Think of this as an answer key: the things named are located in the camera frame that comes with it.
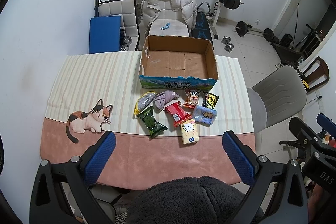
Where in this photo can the white squat rack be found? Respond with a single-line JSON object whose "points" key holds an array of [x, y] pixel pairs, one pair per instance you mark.
{"points": [[213, 17]]}

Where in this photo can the white puffer jacket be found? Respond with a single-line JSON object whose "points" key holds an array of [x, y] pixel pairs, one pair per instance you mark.
{"points": [[170, 1]]}

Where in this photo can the brown wooden chair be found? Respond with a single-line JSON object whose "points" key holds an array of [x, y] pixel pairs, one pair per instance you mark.
{"points": [[321, 71]]}

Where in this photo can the grey plastic chair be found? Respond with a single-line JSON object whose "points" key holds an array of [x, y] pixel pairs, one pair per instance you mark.
{"points": [[277, 97]]}

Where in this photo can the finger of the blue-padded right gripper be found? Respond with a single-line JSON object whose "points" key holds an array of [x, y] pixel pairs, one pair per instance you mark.
{"points": [[327, 124], [302, 132]]}

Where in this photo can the green wet wipes pack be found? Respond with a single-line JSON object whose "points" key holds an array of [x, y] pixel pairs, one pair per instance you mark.
{"points": [[153, 126]]}

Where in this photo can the blue tissue pack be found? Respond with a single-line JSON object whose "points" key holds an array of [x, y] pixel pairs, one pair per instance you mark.
{"points": [[204, 115]]}

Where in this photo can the blue packet on chair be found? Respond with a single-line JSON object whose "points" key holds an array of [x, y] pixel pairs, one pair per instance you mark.
{"points": [[166, 26]]}

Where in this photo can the red snack packet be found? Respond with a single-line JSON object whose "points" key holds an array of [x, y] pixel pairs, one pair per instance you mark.
{"points": [[179, 115]]}

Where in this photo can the grey quilted chair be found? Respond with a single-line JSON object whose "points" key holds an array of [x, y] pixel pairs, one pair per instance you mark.
{"points": [[127, 10]]}

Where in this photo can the blue foam mat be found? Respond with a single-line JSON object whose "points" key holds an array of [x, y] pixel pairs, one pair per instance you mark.
{"points": [[104, 34]]}

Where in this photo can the open cardboard box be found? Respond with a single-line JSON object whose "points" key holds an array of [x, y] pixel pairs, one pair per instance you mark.
{"points": [[177, 63]]}

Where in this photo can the striped cat tablecloth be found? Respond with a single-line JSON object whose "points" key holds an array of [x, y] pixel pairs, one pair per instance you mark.
{"points": [[139, 162]]}

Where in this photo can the orange cartoon snack bag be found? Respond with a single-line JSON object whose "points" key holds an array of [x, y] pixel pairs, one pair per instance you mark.
{"points": [[192, 99]]}

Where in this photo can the black yellow snack bag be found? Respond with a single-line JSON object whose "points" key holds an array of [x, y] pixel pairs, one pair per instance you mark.
{"points": [[210, 100]]}

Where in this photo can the yellow tissue pack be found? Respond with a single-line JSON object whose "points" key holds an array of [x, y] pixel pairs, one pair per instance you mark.
{"points": [[189, 132]]}

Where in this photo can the yellow grey scouring pad pack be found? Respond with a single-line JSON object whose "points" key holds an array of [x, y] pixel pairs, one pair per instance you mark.
{"points": [[144, 101]]}

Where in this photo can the white padded chair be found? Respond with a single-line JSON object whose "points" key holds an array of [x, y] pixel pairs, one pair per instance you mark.
{"points": [[168, 21]]}

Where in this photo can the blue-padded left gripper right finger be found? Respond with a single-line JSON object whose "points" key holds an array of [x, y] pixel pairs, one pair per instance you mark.
{"points": [[288, 203]]}

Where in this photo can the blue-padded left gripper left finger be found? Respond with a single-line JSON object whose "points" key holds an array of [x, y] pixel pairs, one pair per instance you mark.
{"points": [[48, 200]]}

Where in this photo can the black blue weight bench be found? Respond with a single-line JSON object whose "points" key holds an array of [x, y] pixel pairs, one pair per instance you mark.
{"points": [[202, 29]]}

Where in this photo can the floor barbell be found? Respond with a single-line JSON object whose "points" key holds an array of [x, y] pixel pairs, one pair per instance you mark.
{"points": [[242, 28]]}

